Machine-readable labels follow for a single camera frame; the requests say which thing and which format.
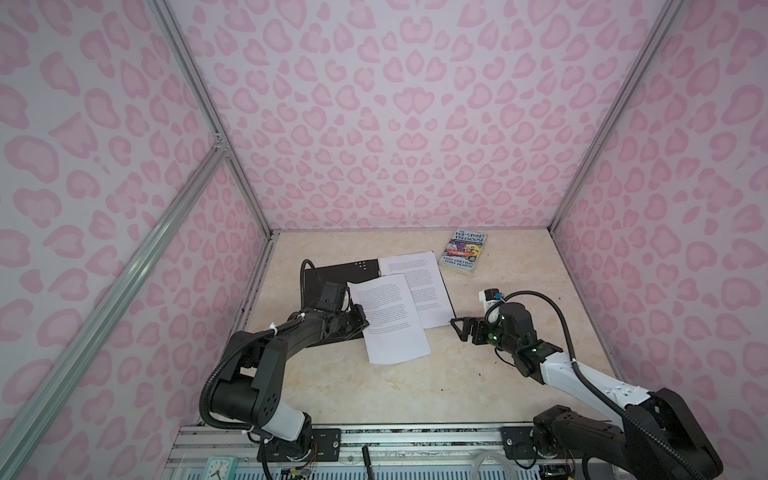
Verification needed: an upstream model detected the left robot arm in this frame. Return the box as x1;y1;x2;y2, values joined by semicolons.
198;283;369;460

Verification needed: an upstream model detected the aluminium frame corner post right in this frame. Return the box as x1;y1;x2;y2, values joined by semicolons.
547;0;689;236

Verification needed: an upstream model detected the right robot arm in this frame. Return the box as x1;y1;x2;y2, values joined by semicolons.
450;296;724;479

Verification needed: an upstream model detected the blue and black file folder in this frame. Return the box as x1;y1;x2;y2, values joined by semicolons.
300;258;383;345

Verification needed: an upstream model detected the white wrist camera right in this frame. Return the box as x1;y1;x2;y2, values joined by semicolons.
479;288;503;313

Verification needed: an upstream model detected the small teal alarm clock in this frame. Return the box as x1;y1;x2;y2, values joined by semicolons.
200;456;239;480

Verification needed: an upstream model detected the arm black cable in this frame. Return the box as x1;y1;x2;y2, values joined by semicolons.
298;259;328;313
485;290;709;480

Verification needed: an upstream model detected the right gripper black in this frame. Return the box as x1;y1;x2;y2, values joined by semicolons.
449;316;519;355

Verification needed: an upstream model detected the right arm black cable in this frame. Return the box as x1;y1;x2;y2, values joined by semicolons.
485;290;709;480

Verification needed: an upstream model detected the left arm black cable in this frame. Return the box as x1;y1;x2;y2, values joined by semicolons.
298;259;328;313

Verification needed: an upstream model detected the aluminium frame corner post left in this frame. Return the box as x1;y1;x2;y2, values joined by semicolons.
147;0;273;239

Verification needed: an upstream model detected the printed sheet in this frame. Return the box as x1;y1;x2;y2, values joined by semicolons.
349;274;431;365
378;251;455;329

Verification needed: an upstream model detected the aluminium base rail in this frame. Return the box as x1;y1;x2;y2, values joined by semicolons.
161;423;584;479

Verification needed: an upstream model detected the colourful treehouse book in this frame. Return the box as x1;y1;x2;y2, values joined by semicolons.
439;229;487;274

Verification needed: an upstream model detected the aluminium frame corner post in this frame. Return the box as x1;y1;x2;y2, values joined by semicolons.
547;0;689;236
147;0;273;239

